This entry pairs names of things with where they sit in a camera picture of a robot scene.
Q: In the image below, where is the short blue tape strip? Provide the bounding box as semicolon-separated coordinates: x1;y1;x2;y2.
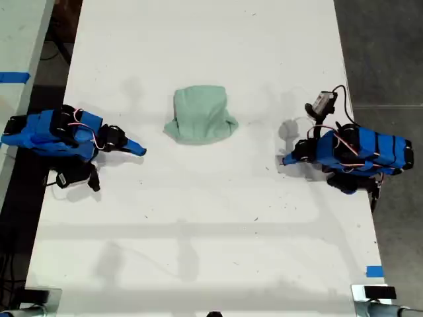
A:
365;264;385;279

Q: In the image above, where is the long blue tape strip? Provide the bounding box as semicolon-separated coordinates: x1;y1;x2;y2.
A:
0;71;31;85

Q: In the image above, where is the black looped floor cable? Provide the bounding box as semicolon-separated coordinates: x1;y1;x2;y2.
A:
38;34;74;65

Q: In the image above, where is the white side table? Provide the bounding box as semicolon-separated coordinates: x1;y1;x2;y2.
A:
0;0;56;207

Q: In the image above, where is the gripper camera stalk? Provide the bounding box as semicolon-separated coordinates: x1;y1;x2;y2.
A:
311;113;327;140
85;162;102;193

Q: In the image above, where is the metal table bracket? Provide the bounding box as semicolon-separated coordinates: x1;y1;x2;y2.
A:
0;287;63;317
350;283;410;317

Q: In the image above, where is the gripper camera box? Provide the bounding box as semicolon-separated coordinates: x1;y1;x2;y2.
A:
304;91;339;117
55;164;91;190

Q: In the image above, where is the small black box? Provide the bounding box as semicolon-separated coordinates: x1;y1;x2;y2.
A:
364;285;397;301
22;288;51;305

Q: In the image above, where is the pale green T-shirt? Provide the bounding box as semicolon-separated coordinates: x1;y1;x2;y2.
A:
162;85;240;147

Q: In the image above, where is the black floor cable bundle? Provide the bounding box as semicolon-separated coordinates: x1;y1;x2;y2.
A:
0;252;28;300

